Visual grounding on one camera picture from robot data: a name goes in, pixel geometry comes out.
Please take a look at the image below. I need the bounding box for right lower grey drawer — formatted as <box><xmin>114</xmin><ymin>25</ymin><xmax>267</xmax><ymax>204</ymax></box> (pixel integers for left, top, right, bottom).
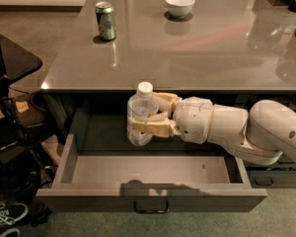
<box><xmin>246</xmin><ymin>166</ymin><xmax>296</xmax><ymax>189</ymax></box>

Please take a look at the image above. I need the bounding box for brown box with label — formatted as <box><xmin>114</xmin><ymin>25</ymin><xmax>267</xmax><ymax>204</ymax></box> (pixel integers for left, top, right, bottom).
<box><xmin>12</xmin><ymin>92</ymin><xmax>47</xmax><ymax>128</ymax></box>

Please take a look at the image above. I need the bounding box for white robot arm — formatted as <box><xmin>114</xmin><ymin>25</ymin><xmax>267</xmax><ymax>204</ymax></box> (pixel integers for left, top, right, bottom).
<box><xmin>127</xmin><ymin>93</ymin><xmax>296</xmax><ymax>166</ymax></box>

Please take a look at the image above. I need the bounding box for clear plastic water bottle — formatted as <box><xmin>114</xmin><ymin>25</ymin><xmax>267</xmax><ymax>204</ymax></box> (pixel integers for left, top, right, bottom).
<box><xmin>127</xmin><ymin>81</ymin><xmax>159</xmax><ymax>146</ymax></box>

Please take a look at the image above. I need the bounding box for smartphone on stand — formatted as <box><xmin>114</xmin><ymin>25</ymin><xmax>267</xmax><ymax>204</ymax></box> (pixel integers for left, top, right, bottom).
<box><xmin>0</xmin><ymin>118</ymin><xmax>18</xmax><ymax>150</ymax></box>

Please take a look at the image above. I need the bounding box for green soda can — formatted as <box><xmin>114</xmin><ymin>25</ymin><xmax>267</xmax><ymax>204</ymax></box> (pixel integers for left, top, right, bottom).
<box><xmin>95</xmin><ymin>1</ymin><xmax>116</xmax><ymax>40</ymax></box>

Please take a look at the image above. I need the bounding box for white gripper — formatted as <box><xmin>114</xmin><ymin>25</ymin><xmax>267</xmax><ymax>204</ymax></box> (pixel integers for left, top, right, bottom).
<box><xmin>131</xmin><ymin>92</ymin><xmax>214</xmax><ymax>144</ymax></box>

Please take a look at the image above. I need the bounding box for open grey top drawer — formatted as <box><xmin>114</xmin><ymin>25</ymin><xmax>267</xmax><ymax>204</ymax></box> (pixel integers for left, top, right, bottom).
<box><xmin>35</xmin><ymin>106</ymin><xmax>267</xmax><ymax>214</ymax></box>

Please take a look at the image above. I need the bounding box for metal drawer handle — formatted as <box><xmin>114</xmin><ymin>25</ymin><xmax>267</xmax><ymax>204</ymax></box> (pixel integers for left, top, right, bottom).
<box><xmin>133</xmin><ymin>198</ymin><xmax>169</xmax><ymax>214</ymax></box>

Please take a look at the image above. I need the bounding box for white sneaker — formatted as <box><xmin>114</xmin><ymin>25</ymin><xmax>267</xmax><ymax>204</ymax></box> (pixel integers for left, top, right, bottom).
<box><xmin>0</xmin><ymin>202</ymin><xmax>29</xmax><ymax>227</ymax></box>
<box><xmin>0</xmin><ymin>228</ymin><xmax>20</xmax><ymax>237</ymax></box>

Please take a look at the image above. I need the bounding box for white ceramic bowl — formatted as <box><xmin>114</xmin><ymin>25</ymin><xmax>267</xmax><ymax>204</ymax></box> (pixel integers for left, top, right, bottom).
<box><xmin>165</xmin><ymin>0</ymin><xmax>195</xmax><ymax>18</ymax></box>

